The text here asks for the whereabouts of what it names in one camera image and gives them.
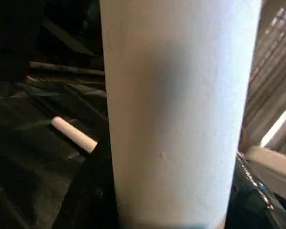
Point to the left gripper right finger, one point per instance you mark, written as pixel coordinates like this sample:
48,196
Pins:
250,207

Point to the beige ledge bar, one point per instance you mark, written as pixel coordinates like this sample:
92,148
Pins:
274,167

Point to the sheer striped window curtain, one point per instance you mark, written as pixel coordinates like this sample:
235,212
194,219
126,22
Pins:
271,59

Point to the white plastic table leg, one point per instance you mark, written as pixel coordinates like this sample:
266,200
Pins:
181,107
74,134

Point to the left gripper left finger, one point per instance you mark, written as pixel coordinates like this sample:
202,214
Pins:
90,198

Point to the black backdrop cloth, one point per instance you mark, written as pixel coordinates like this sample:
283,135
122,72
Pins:
14,28

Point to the black long pole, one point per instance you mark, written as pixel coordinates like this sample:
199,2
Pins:
66,68

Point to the white window frame bar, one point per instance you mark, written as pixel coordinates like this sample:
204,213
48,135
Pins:
278,121

